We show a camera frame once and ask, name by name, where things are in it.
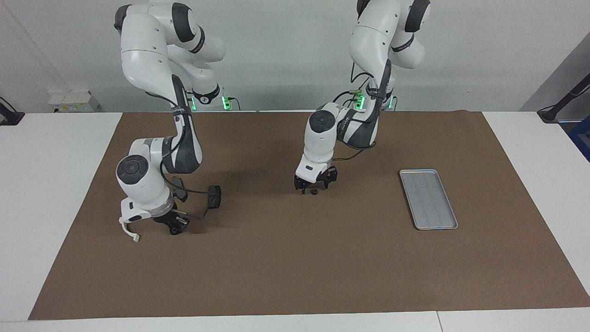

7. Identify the silver metal tray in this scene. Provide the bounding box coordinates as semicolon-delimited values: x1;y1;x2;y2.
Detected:
399;169;459;231

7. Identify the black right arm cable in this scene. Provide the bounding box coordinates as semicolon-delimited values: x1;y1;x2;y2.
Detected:
159;90;213;220

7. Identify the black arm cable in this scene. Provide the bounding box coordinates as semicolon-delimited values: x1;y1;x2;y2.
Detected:
332;60;392;162
159;90;213;220

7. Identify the black base cable bundle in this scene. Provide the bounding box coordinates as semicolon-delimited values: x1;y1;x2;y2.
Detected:
332;89;365;110

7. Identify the white wall socket box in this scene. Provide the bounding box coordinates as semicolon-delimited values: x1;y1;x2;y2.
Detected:
48;90;100;113

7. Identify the blue box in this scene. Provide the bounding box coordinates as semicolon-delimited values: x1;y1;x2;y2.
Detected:
568;115;590;162

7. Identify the white curved plastic bracket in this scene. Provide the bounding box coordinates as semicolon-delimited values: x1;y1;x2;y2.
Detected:
118;217;140;243

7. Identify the brown table mat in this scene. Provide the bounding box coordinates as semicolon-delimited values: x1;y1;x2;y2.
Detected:
29;110;590;320

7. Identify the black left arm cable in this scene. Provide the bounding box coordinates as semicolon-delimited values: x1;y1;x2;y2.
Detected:
332;60;392;162

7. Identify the black table clamp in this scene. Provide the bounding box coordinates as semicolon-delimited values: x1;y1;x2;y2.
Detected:
0;97;24;126

